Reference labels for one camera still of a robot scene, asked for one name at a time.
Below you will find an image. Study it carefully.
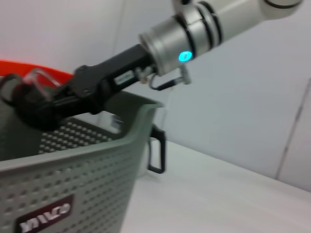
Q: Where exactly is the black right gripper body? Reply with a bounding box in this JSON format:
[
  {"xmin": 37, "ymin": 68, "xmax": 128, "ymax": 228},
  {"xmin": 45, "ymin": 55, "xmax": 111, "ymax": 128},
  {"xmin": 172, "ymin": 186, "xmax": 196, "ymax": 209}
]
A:
[{"xmin": 72, "ymin": 44, "xmax": 156, "ymax": 115}]

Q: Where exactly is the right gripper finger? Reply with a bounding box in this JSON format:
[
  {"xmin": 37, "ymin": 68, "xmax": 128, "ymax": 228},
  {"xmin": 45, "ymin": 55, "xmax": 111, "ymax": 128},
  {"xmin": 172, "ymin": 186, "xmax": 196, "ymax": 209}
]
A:
[
  {"xmin": 46, "ymin": 97, "xmax": 94, "ymax": 117},
  {"xmin": 50, "ymin": 82, "xmax": 78, "ymax": 102}
]

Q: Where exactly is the glass teacup black holder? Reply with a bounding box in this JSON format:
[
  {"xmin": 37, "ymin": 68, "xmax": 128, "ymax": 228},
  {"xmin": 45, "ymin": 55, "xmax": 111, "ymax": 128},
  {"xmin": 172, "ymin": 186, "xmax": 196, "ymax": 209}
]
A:
[{"xmin": 0, "ymin": 67, "xmax": 65, "ymax": 133}]

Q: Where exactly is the grey perforated storage bin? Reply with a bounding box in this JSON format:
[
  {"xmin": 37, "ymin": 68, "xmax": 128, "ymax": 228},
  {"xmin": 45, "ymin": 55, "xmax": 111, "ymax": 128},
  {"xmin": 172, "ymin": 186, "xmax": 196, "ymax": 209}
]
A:
[{"xmin": 0, "ymin": 75, "xmax": 165, "ymax": 233}]

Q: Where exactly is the orange bin handle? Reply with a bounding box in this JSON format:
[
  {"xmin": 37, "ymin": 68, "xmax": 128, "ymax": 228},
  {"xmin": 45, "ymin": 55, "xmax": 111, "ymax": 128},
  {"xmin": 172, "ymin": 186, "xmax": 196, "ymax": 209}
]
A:
[{"xmin": 0, "ymin": 59, "xmax": 75, "ymax": 85}]

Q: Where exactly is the right gripper cable connector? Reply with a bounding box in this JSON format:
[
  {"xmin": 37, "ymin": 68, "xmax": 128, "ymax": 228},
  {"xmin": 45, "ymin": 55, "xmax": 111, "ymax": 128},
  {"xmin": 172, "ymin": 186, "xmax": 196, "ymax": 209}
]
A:
[{"xmin": 135, "ymin": 63, "xmax": 193, "ymax": 92}]

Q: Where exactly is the glass pitcher black handle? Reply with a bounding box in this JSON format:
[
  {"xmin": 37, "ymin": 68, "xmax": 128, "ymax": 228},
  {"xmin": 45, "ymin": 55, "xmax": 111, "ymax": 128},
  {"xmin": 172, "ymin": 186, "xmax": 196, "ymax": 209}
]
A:
[{"xmin": 109, "ymin": 114, "xmax": 168, "ymax": 178}]

